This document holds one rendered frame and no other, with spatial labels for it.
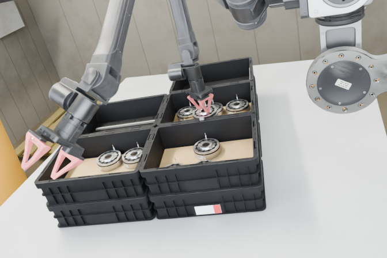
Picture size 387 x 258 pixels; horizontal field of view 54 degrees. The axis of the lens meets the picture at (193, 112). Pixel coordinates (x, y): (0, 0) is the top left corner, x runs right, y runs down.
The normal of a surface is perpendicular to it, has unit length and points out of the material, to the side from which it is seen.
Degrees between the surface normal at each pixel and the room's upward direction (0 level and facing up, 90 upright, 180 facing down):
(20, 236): 0
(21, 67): 90
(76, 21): 90
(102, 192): 90
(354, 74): 90
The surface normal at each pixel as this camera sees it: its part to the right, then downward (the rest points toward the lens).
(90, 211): -0.11, 0.49
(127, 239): -0.22, -0.86
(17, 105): 0.94, -0.05
